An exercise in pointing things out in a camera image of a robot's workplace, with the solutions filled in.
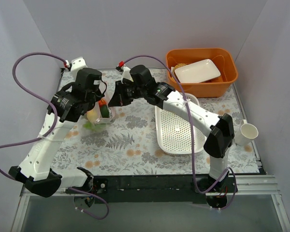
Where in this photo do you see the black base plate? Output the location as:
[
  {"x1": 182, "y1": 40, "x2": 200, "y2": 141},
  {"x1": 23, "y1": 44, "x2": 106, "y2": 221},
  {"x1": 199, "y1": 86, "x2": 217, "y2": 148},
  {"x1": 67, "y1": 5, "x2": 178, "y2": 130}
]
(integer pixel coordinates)
[{"x1": 65, "y1": 174, "x2": 239, "y2": 204}]

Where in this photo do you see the clear zip top bag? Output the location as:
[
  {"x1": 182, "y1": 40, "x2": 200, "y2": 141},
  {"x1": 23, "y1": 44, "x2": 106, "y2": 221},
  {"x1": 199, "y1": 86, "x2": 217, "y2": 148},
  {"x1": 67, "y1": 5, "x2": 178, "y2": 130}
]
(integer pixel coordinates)
[{"x1": 82, "y1": 93, "x2": 116, "y2": 131}]

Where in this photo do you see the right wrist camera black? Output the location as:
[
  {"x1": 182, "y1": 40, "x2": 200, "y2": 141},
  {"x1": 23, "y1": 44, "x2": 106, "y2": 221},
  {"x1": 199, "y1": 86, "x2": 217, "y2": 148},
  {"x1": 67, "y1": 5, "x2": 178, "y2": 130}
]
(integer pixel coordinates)
[{"x1": 130, "y1": 65, "x2": 156, "y2": 87}]

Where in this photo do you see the woven straw coaster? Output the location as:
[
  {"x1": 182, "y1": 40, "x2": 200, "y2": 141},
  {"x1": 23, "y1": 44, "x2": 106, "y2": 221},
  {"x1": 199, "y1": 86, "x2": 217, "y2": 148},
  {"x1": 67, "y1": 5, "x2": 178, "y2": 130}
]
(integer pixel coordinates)
[{"x1": 171, "y1": 63, "x2": 193, "y2": 83}]

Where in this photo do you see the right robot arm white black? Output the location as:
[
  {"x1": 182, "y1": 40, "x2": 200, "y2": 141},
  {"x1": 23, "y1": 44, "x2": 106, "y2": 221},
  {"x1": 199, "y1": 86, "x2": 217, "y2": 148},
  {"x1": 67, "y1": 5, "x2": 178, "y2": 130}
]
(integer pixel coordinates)
[{"x1": 108, "y1": 79, "x2": 234, "y2": 192}]

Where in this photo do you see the white rectangular plate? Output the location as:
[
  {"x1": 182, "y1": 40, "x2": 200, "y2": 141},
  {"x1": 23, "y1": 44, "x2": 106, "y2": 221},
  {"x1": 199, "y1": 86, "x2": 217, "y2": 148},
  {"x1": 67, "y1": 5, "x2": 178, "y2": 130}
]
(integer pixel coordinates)
[{"x1": 174, "y1": 58, "x2": 220, "y2": 83}]

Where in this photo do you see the white mug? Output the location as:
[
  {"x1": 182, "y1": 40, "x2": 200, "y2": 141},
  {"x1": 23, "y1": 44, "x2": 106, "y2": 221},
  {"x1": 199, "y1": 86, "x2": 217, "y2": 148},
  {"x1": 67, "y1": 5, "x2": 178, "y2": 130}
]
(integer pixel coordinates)
[{"x1": 234, "y1": 119, "x2": 259, "y2": 146}]

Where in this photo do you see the white perforated plastic basket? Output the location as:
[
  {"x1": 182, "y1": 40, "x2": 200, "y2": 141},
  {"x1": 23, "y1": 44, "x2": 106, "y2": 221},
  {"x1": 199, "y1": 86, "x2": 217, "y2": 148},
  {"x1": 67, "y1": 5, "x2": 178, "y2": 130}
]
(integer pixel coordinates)
[{"x1": 154, "y1": 92, "x2": 206, "y2": 155}]

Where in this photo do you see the orange pumpkin toy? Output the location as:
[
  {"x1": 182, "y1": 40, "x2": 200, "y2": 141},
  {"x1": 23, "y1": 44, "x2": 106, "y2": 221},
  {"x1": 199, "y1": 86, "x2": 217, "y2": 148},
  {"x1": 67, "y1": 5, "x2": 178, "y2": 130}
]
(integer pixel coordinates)
[{"x1": 98, "y1": 99, "x2": 107, "y2": 108}]

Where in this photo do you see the yellow lemon toy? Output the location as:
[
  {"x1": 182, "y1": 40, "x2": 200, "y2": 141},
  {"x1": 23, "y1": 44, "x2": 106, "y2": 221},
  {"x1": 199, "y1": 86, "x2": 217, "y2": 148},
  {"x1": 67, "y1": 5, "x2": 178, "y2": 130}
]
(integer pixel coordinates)
[{"x1": 87, "y1": 109, "x2": 100, "y2": 124}]

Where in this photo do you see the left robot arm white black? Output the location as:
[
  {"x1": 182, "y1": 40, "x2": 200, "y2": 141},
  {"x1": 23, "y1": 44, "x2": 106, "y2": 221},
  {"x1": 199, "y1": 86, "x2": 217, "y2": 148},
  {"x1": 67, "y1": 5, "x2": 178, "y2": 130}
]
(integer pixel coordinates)
[{"x1": 9, "y1": 81, "x2": 104, "y2": 198}]

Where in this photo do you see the green avocado toy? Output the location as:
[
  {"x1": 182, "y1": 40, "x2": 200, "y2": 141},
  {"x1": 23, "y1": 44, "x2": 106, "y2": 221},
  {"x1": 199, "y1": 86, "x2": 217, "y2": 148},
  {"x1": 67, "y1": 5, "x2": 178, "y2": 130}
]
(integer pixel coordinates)
[{"x1": 100, "y1": 105, "x2": 110, "y2": 118}]

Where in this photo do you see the orange plastic tub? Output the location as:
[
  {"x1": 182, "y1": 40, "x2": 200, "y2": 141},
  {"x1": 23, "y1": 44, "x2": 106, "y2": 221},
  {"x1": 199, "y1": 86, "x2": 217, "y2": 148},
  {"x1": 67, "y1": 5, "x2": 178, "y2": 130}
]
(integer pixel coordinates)
[{"x1": 166, "y1": 48, "x2": 238, "y2": 98}]

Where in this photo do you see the green grapes toy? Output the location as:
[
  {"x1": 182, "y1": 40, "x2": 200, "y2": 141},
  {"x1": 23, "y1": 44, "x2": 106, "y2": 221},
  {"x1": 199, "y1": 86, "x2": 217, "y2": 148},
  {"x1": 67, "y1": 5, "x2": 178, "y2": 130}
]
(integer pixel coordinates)
[{"x1": 83, "y1": 121, "x2": 105, "y2": 132}]

